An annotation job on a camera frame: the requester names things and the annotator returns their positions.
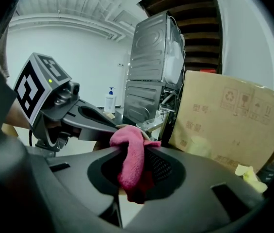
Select chrome faucet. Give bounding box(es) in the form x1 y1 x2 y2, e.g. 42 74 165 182
135 105 174 140

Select black marble vanity table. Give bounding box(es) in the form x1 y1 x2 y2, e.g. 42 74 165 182
97 105 137 131

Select white rectangular sink basin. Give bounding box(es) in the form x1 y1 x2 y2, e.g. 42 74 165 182
118 189 147 230

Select grey metal laundry machine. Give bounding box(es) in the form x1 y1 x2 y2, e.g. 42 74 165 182
123 80 183 126
127 11 185 85

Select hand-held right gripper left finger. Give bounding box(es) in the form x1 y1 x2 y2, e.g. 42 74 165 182
46 146 125 230

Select yellow crumpled rag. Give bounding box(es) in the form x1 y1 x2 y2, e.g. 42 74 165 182
234 164 268 193

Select pink cloth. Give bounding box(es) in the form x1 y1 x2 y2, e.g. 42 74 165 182
109 126 162 205

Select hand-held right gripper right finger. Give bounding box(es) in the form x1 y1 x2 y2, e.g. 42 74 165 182
124 145 265 231

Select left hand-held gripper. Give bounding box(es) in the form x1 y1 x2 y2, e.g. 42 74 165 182
13 52 119 153

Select person's left forearm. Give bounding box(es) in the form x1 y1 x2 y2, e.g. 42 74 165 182
1 98 34 138

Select large cardboard box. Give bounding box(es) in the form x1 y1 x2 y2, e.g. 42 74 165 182
168 69 274 173

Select white pump bottle blue cap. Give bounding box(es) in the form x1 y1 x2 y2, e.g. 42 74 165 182
104 86 117 114

